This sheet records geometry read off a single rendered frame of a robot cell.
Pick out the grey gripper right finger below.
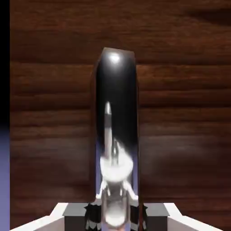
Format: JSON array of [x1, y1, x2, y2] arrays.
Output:
[[130, 202, 223, 231]]

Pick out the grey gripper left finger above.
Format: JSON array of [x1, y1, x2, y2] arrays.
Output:
[[9, 202, 102, 231]]

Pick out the dark wood cabinet door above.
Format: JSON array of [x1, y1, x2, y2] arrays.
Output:
[[9, 0, 231, 231]]

